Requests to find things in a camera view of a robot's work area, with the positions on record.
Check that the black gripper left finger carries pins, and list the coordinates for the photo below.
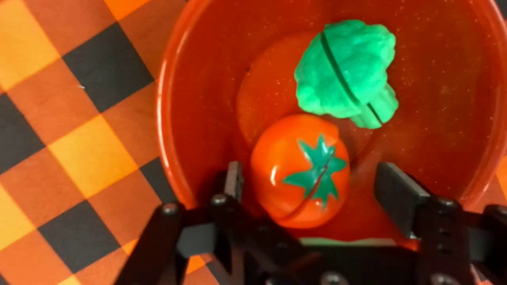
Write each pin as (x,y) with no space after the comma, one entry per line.
(174,243)

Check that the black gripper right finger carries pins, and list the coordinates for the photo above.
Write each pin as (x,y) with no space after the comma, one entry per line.
(449,239)

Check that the red plastic tomato toy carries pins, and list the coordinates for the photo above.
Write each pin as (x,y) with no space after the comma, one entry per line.
(285,159)

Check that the orange plastic bowl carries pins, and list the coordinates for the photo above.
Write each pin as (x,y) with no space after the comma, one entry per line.
(449,106)

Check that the orange black checkered tablecloth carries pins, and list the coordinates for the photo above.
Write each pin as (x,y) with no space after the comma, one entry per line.
(79,148)

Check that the green plastic broccoli toy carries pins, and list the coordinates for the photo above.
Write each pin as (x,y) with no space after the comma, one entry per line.
(342,69)

